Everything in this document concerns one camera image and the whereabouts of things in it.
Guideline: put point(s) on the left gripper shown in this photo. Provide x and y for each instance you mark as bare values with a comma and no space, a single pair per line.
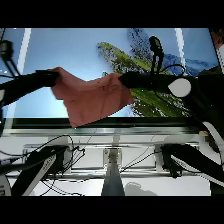
47,78

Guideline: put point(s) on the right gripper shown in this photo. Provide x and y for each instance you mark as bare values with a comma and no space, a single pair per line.
133,80

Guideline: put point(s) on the pink garment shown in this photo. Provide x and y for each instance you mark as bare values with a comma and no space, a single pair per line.
93,96

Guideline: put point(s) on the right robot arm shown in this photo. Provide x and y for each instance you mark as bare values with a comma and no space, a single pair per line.
206,96

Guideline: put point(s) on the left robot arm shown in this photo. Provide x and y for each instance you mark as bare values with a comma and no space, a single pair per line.
20,87

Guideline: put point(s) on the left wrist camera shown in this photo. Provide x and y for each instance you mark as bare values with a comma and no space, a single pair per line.
6,50

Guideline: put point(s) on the silver frame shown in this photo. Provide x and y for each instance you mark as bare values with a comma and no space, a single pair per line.
113,180

